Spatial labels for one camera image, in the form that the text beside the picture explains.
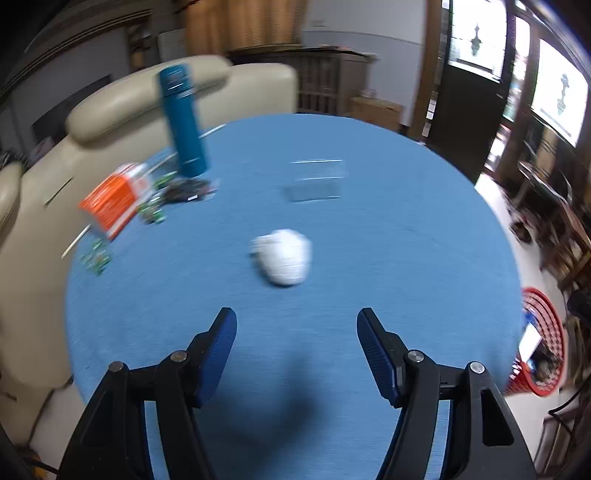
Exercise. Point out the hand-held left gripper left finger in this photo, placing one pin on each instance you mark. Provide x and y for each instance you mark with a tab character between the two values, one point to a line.
217	360

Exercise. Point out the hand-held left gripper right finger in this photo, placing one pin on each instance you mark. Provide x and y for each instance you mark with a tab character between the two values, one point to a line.
376	355

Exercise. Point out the white paper ball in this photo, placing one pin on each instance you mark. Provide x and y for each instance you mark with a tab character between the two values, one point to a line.
284	258

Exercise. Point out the red plastic mesh basket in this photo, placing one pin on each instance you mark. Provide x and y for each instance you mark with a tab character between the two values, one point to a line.
551	323

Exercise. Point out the round blue table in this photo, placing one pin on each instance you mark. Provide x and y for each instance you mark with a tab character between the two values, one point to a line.
323	258

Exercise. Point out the black flat packet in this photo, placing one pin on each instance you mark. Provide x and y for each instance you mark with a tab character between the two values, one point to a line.
189	190

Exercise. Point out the clear plastic box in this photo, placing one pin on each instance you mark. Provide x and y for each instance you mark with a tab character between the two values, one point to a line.
316	184

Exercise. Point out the orange and white packet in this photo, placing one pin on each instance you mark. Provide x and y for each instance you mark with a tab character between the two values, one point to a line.
113	203

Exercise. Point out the large dark wooden stool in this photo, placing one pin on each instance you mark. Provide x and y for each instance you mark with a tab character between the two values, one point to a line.
568	240

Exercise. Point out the teal insulated bottle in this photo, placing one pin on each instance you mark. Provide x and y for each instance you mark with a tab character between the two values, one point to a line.
182	124

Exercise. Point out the open brown cardboard box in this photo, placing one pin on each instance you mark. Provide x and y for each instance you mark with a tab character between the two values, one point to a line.
374	113

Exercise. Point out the dark wooden glazed door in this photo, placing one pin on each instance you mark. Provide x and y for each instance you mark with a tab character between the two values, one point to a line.
471	115
561	92

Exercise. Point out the cream leather sofa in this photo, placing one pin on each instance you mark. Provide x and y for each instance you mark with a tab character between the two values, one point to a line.
115	106

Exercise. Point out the slatted wooden cabinet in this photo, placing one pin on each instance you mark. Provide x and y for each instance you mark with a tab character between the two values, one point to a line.
323	78

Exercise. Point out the brown curtain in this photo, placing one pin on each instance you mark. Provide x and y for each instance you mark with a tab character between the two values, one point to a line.
240	23

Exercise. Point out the wooden door frame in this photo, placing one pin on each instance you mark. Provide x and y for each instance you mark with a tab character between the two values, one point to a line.
422	69

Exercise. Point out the white wall socket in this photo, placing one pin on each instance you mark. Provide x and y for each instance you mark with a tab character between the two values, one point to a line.
321	23

